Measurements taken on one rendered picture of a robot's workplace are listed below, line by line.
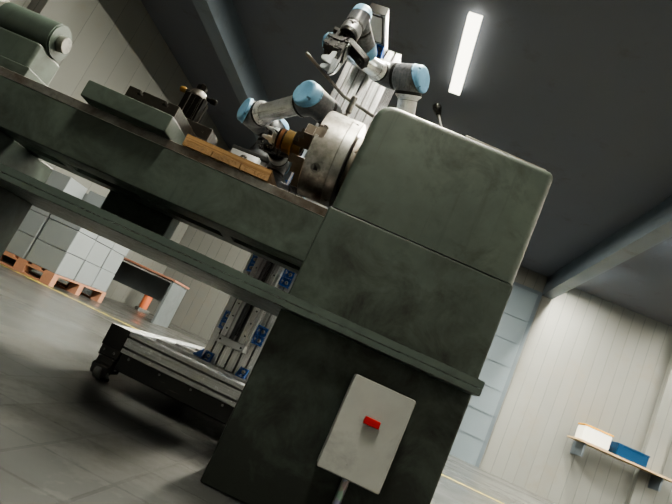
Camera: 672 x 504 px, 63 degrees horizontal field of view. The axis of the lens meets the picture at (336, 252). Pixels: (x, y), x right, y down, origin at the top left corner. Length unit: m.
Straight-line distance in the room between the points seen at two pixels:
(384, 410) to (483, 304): 0.43
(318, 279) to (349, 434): 0.44
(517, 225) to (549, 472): 9.19
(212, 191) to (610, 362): 9.87
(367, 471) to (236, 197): 0.89
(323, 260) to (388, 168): 0.35
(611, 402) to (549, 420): 1.13
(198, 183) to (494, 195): 0.92
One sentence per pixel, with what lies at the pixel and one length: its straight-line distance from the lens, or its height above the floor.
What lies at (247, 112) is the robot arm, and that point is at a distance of 2.57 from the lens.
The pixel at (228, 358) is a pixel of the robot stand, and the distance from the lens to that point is 2.62.
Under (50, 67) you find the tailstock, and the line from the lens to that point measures 2.37.
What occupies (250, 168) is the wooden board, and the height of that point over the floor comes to 0.88.
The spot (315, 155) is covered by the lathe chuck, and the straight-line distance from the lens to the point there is 1.81.
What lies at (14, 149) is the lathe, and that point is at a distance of 2.23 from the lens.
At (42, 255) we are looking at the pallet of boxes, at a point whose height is 0.26.
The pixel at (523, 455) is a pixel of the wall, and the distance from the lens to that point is 10.64.
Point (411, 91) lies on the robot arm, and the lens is 2.45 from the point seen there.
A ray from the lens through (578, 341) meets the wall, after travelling 10.95.
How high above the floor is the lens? 0.41
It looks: 12 degrees up
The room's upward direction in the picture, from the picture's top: 25 degrees clockwise
